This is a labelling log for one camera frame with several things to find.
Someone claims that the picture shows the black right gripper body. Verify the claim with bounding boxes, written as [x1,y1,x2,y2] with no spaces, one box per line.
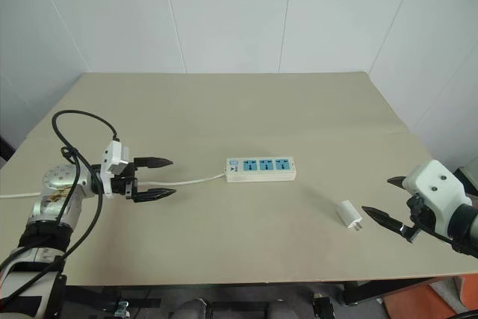
[404,194,438,244]

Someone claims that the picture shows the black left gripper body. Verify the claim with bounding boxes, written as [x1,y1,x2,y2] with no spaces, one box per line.
[110,163,141,202]

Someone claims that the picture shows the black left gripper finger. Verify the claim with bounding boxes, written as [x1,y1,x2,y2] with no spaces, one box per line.
[134,155,175,170]
[132,187,177,205]

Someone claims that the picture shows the white plug adapter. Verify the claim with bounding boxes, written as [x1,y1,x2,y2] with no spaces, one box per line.
[335,200,364,232]

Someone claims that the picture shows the white power strip blue sockets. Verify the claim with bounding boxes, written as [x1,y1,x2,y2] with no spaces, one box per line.
[225,155,298,185]

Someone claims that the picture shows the orange box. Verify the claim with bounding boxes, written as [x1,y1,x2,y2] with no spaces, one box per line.
[383,273,478,319]

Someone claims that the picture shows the dark rounded shape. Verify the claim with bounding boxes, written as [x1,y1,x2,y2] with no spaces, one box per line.
[170,297,225,319]

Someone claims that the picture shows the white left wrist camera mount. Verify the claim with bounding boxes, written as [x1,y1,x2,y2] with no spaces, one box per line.
[99,140,136,199]

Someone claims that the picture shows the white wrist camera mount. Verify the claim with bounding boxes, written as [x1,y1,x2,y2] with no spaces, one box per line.
[99,140,136,199]
[401,159,473,237]

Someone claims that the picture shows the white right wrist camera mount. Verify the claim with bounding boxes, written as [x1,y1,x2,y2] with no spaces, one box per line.
[401,159,473,237]

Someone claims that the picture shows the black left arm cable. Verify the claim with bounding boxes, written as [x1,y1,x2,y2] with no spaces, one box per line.
[0,110,121,303]

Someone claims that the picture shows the white power strip cord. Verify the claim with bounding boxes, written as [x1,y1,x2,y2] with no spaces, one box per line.
[0,171,229,199]

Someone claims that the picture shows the black table frame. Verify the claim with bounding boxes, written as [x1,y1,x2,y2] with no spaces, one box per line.
[63,276,461,319]

